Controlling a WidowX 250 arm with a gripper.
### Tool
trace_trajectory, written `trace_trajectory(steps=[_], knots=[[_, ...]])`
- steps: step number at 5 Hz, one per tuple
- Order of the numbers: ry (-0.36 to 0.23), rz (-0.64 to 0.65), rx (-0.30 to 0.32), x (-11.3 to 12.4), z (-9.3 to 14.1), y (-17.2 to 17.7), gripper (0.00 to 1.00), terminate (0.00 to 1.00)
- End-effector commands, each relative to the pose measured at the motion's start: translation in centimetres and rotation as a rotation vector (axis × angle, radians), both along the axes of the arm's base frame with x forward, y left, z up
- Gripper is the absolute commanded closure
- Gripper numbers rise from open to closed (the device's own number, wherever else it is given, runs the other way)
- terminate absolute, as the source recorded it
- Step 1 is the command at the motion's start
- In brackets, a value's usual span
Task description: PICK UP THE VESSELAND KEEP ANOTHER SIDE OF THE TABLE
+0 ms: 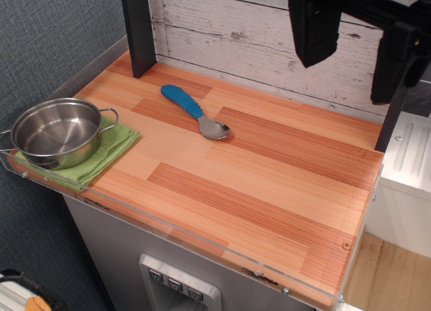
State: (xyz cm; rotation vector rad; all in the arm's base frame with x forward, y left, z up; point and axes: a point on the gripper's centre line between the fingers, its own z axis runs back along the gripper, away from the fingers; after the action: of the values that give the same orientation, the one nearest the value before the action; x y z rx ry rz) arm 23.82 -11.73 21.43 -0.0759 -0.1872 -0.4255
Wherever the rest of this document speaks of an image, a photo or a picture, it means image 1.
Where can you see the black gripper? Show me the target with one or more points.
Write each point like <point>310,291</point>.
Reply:
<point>404,49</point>

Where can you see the green folded napkin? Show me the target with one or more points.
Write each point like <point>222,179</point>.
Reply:
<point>113,143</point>

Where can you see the dark right shelf post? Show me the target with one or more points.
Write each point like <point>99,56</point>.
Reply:
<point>391,118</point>

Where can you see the blue handled metal spoon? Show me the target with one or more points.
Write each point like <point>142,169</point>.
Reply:
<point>209,128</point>

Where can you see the silver dispenser button panel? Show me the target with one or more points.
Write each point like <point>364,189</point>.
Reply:
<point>169,288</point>

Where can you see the clear acrylic edge guard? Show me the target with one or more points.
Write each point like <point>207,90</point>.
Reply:
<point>291,222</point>

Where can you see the black yellow object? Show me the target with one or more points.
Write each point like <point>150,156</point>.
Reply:
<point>21,293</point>

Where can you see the white toy sink unit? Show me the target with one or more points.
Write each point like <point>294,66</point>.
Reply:
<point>399,211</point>

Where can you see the dark shelf post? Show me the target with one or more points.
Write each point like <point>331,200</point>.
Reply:
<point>391,118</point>
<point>140,38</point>

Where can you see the dark left shelf post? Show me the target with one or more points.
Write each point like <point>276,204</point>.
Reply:
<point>140,38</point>

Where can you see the grey toy fridge cabinet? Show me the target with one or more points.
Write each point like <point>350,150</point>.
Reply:
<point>115,246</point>

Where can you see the stainless steel pot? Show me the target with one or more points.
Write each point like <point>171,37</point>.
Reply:
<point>59,134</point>

